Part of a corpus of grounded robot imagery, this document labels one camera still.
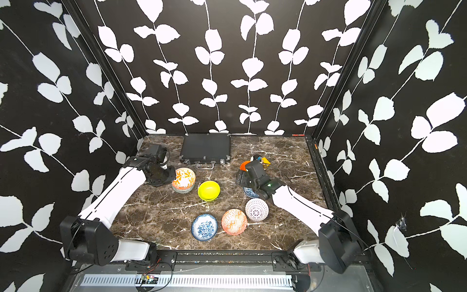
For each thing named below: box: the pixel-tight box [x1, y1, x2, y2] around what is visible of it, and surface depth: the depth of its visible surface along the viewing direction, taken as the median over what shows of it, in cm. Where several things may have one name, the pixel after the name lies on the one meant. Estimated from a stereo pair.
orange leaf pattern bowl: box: [172, 167, 196, 191], surface depth 89 cm
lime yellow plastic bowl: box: [197, 180, 221, 202], surface depth 93 cm
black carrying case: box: [179, 133, 231, 170], surface depth 107 cm
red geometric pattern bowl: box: [221, 208, 248, 237], surface depth 85 cm
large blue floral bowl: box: [190, 213, 219, 242], surface depth 83 cm
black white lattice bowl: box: [245, 197, 270, 223], surface depth 88 cm
